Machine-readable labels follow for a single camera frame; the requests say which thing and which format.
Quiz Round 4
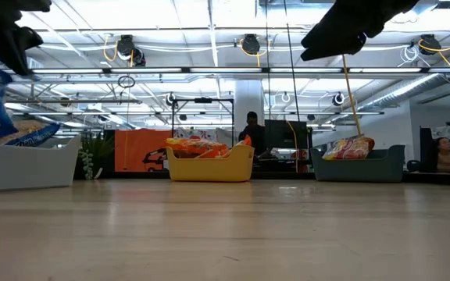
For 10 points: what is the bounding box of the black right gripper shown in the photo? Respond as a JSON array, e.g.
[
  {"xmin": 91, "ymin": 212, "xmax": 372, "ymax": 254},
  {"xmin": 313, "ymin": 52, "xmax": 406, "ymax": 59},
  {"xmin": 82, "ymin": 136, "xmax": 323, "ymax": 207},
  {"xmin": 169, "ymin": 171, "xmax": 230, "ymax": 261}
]
[{"xmin": 300, "ymin": 0, "xmax": 420, "ymax": 61}]

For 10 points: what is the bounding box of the orange Maruchan noodle pack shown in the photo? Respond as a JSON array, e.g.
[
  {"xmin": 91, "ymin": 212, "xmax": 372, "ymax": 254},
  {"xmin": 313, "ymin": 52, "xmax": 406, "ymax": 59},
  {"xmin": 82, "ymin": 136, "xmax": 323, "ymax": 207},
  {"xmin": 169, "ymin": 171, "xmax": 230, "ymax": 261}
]
[
  {"xmin": 228, "ymin": 134, "xmax": 253, "ymax": 158},
  {"xmin": 165, "ymin": 137, "xmax": 230, "ymax": 154},
  {"xmin": 193, "ymin": 146, "xmax": 232, "ymax": 159}
]

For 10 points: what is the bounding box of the black computer monitor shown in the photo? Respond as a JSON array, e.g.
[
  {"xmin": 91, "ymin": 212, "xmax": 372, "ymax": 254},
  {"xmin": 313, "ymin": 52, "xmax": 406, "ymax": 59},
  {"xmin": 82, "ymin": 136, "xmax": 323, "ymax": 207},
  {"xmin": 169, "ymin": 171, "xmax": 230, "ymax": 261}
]
[{"xmin": 263, "ymin": 119, "xmax": 309, "ymax": 150}]

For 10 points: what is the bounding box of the grey translucent plastic bin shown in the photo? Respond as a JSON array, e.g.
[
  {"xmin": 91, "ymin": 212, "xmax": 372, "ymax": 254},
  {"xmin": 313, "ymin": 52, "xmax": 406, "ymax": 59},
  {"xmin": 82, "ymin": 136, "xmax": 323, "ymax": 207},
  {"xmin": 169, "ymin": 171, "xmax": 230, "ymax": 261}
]
[{"xmin": 0, "ymin": 134, "xmax": 82, "ymax": 194}]

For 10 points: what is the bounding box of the red Maruchan noodle pack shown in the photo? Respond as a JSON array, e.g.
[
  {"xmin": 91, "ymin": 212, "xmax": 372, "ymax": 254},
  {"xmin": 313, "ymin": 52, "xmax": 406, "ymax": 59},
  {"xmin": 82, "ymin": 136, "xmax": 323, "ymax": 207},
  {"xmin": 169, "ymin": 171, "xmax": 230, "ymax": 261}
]
[
  {"xmin": 359, "ymin": 136, "xmax": 376, "ymax": 154},
  {"xmin": 322, "ymin": 137, "xmax": 371, "ymax": 162}
]

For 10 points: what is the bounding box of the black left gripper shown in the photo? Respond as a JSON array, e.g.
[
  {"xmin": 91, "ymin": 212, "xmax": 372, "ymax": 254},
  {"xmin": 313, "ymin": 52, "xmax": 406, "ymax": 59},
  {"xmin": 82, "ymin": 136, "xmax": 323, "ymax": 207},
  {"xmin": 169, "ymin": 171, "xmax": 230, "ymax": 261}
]
[{"xmin": 0, "ymin": 0, "xmax": 52, "ymax": 77}]

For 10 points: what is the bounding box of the ceiling light strip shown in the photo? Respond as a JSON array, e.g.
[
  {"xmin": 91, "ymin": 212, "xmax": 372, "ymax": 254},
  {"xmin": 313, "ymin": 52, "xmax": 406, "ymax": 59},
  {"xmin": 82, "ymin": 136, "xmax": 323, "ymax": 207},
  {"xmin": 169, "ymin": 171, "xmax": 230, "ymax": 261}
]
[{"xmin": 31, "ymin": 66, "xmax": 450, "ymax": 75}]

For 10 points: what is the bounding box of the teal plastic bin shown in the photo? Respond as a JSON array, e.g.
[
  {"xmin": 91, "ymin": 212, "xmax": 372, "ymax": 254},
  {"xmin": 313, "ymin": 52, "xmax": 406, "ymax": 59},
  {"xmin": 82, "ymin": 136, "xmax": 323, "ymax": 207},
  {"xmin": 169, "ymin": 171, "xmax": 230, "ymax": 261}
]
[{"xmin": 309, "ymin": 144, "xmax": 406, "ymax": 183}]

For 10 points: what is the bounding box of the yellow plastic bin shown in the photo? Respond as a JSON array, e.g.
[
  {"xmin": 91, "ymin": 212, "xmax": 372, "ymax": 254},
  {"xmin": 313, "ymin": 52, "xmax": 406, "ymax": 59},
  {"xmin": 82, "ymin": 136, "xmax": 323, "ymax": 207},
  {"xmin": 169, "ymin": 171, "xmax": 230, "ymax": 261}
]
[{"xmin": 165, "ymin": 144, "xmax": 255, "ymax": 183}]

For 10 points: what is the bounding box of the black hanging cable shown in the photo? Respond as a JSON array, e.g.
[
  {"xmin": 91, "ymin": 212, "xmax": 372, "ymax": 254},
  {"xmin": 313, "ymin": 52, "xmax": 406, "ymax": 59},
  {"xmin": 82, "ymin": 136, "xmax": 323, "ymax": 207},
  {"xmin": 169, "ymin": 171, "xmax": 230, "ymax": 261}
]
[{"xmin": 283, "ymin": 0, "xmax": 301, "ymax": 123}]

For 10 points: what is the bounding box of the small green trailing plant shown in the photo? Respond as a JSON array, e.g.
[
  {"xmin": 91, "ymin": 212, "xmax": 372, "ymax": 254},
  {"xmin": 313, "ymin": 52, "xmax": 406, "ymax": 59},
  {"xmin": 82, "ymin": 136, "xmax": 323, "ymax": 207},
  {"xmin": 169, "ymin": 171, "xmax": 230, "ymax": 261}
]
[{"xmin": 77, "ymin": 131, "xmax": 116, "ymax": 181}]

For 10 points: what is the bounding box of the orange printed board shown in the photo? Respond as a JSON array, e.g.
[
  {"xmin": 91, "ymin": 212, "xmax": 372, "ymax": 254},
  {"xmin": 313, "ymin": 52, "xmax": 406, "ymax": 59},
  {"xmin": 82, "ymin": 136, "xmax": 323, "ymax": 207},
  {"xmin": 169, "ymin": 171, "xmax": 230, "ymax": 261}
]
[{"xmin": 113, "ymin": 128, "xmax": 173, "ymax": 173}]

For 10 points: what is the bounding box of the person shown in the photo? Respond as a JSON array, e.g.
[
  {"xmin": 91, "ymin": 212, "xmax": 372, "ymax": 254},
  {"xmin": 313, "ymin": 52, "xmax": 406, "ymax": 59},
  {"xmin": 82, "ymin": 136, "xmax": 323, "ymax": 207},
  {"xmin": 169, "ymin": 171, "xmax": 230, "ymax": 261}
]
[
  {"xmin": 237, "ymin": 111, "xmax": 268, "ymax": 158},
  {"xmin": 423, "ymin": 136, "xmax": 450, "ymax": 175}
]

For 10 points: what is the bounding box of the silver ventilation duct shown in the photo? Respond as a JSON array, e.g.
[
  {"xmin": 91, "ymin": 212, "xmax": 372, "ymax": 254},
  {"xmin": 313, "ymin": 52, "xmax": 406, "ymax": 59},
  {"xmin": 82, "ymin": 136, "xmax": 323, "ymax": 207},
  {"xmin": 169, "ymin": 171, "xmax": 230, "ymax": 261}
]
[{"xmin": 355, "ymin": 72, "xmax": 450, "ymax": 115}]

